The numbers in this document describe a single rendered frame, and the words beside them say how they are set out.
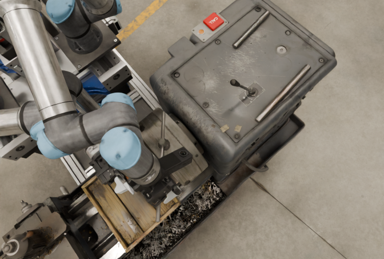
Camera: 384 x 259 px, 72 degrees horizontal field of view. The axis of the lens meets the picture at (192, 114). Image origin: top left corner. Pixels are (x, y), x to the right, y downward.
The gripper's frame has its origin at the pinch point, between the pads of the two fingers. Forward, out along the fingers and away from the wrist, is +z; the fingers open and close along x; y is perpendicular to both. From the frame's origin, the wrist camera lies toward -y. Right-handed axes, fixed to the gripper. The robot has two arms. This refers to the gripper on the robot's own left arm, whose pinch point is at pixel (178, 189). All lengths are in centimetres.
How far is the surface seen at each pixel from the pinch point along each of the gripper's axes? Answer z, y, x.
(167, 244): 74, 27, -14
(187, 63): -6.1, -31.6, -33.1
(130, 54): 80, -38, -173
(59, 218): 18, 45, -34
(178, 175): 9.9, -2.5, -8.7
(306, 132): 129, -100, -23
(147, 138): -0.2, -2.7, -22.4
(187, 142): 4.0, -12.2, -12.8
